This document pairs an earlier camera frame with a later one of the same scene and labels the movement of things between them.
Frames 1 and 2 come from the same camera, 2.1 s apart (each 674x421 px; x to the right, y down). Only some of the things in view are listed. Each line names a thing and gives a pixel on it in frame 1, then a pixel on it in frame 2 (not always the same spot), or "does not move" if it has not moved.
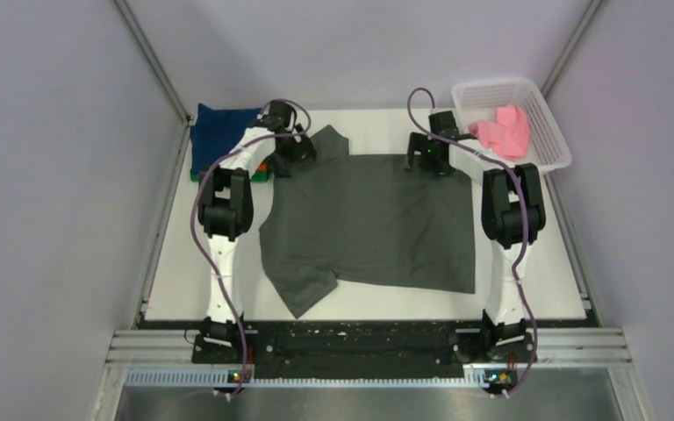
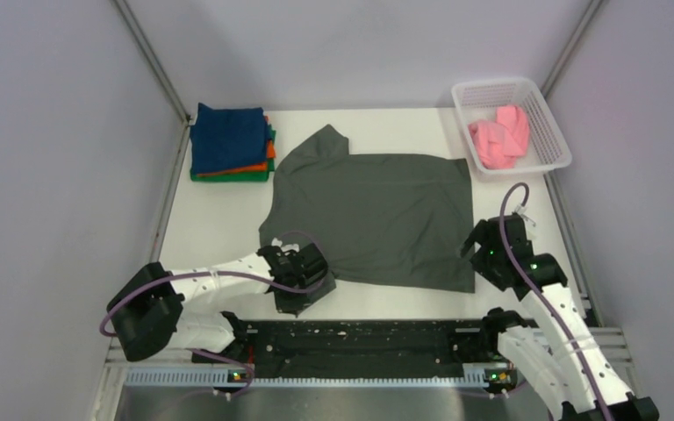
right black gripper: [419, 143] to [477, 260]
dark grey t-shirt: [367, 220] does not move
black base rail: [364, 350] does not move
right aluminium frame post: [571, 46] does not move
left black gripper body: [290, 153] to [290, 303]
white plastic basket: [479, 102] does not move
